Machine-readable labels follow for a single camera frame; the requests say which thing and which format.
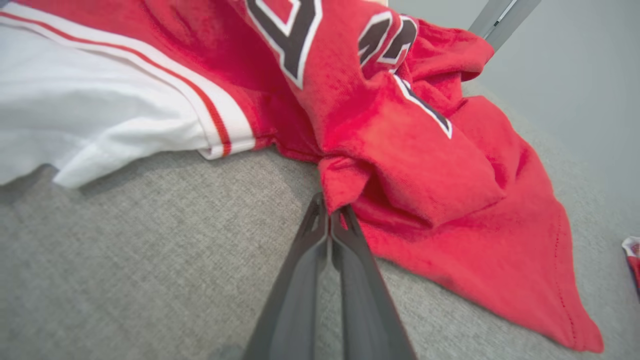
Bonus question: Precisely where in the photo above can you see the grey metal post with bracket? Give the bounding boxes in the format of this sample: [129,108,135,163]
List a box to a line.
[467,0,543,52]

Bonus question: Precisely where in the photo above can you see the red jersey with white sleeves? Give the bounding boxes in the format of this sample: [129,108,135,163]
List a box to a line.
[0,0,606,354]

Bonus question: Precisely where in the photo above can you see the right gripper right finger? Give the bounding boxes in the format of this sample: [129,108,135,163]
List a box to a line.
[330,205,418,360]

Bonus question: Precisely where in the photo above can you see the red shorts with white stripe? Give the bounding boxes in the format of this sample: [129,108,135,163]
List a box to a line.
[621,236,640,296]

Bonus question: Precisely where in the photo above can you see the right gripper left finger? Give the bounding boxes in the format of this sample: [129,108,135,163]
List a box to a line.
[242,192,331,360]

